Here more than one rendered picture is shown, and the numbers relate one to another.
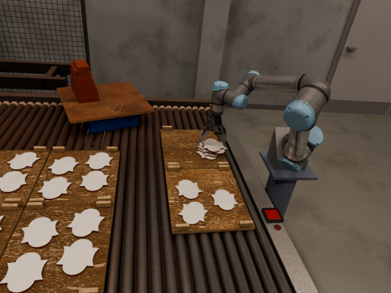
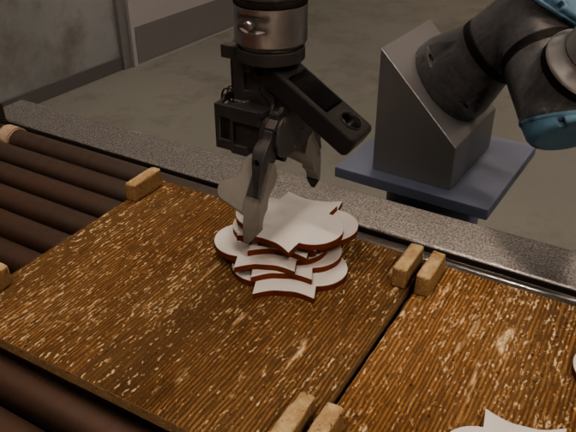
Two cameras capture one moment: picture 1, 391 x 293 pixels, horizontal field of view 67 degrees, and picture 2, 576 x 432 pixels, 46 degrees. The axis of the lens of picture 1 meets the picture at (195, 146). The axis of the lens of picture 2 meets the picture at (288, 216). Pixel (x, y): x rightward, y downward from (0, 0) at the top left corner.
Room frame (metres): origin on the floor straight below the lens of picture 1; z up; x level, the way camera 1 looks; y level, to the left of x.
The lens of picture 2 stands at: (0.96, 0.40, 1.40)
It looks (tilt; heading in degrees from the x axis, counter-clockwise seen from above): 32 degrees down; 313
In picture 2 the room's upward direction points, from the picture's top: straight up
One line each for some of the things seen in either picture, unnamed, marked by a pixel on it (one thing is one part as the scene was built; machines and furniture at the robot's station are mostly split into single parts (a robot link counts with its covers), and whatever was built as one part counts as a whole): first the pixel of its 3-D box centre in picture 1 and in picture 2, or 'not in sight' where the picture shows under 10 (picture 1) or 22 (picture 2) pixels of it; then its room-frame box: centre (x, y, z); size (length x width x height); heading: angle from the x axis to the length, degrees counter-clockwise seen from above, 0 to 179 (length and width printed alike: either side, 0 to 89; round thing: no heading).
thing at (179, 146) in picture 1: (192, 147); (201, 290); (1.45, 0.02, 0.93); 0.41 x 0.35 x 0.02; 13
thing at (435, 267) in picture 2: (224, 167); (430, 273); (1.26, -0.16, 0.95); 0.06 x 0.02 x 0.03; 103
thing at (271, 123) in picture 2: (214, 119); (265, 98); (1.44, -0.09, 1.13); 0.09 x 0.08 x 0.12; 12
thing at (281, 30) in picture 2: (216, 106); (268, 25); (1.44, -0.09, 1.21); 0.08 x 0.08 x 0.05
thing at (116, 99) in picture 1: (103, 99); not in sight; (1.74, 0.63, 1.03); 0.50 x 0.50 x 0.02; 33
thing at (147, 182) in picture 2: not in sight; (144, 183); (1.67, -0.07, 0.95); 0.06 x 0.02 x 0.03; 103
